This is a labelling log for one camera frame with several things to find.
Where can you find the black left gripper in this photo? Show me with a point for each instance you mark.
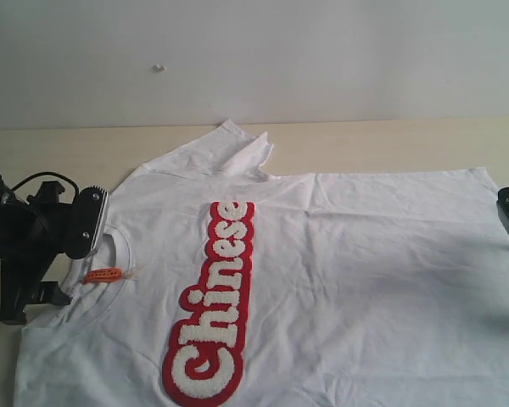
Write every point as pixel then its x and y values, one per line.
pixel 31 236

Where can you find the white t-shirt red Chinese patch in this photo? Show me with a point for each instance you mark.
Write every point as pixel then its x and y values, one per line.
pixel 219 285

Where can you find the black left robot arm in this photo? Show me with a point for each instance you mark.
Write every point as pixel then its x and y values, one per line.
pixel 33 225

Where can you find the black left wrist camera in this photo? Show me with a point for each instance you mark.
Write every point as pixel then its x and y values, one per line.
pixel 87 221

